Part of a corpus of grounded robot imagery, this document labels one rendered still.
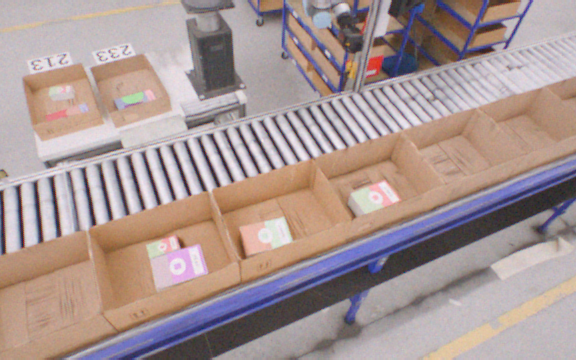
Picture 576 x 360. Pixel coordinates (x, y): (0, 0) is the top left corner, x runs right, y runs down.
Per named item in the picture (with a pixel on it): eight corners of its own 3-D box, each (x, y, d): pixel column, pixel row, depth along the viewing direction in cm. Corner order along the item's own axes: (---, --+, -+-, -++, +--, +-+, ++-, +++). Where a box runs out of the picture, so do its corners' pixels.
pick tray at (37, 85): (89, 78, 210) (82, 62, 202) (105, 124, 190) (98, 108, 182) (30, 92, 201) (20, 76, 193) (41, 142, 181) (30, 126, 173)
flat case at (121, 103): (114, 102, 197) (113, 99, 196) (151, 91, 204) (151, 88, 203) (122, 119, 191) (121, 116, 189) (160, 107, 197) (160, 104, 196)
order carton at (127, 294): (214, 216, 148) (209, 189, 134) (242, 285, 132) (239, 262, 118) (103, 253, 136) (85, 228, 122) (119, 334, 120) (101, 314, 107)
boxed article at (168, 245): (149, 251, 137) (145, 245, 133) (177, 241, 140) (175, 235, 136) (152, 265, 134) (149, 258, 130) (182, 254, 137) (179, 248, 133)
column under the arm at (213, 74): (184, 72, 218) (173, 15, 191) (228, 61, 226) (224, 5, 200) (200, 101, 204) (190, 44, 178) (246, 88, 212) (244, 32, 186)
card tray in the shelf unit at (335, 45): (318, 33, 286) (320, 20, 278) (355, 26, 295) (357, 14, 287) (343, 66, 264) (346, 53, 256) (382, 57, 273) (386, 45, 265)
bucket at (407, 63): (364, 83, 340) (372, 54, 317) (395, 75, 349) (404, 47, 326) (384, 106, 324) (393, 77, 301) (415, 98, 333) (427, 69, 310)
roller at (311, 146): (293, 114, 210) (293, 107, 206) (340, 187, 182) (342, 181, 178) (284, 117, 208) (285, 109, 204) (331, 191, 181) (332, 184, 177)
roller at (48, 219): (52, 180, 175) (47, 173, 171) (66, 282, 147) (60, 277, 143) (40, 183, 173) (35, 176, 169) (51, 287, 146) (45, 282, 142)
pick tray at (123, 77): (148, 68, 218) (144, 52, 210) (173, 110, 199) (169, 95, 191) (95, 82, 208) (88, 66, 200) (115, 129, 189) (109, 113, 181)
